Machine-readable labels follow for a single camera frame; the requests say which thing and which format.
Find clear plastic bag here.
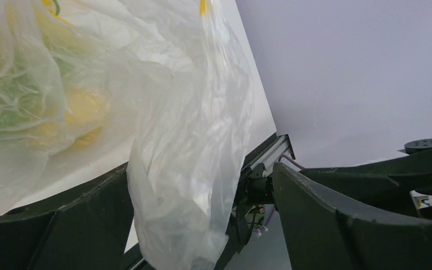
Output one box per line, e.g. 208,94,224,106
0,1,254,269

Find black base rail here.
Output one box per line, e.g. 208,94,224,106
215,134,295,269

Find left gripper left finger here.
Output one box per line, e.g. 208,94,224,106
0,165,133,269

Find green fake grapes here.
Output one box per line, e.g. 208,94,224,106
0,48,78,137

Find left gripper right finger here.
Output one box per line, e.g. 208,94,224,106
273,148,432,269

